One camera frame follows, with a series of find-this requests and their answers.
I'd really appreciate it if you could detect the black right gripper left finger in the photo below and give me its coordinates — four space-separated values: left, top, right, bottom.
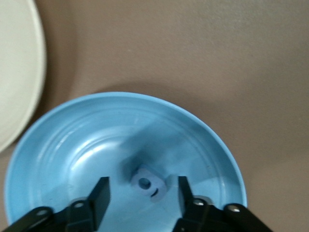
4 176 112 232

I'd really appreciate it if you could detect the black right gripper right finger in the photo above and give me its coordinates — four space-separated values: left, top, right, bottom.
172 175 278 232

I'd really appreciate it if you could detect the blue foam digit six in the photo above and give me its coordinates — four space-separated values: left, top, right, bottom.
130 164 168 203

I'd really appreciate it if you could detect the blue plate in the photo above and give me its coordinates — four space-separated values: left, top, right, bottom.
4 91 249 232

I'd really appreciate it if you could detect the beige plate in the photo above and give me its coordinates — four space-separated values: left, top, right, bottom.
0 0 47 153

